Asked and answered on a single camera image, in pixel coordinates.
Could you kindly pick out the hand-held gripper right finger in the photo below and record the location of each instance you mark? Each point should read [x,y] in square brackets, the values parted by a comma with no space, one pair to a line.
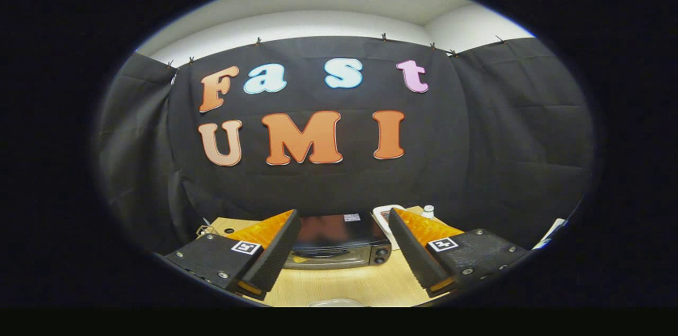
[413,251]

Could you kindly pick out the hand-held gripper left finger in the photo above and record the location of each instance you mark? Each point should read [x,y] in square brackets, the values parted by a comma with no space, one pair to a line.
[275,251]

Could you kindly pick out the black toaster oven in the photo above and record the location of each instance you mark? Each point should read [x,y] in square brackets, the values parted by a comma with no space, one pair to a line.
[339,235]

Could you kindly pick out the small white bottle green label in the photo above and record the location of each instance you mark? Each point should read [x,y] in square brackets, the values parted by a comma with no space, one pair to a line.
[428,211]

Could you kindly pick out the white box with dark label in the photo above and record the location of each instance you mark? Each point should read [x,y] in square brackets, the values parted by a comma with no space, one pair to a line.
[382,214]

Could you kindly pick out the white oval plate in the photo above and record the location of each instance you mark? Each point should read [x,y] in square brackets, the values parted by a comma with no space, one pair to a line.
[336,303]

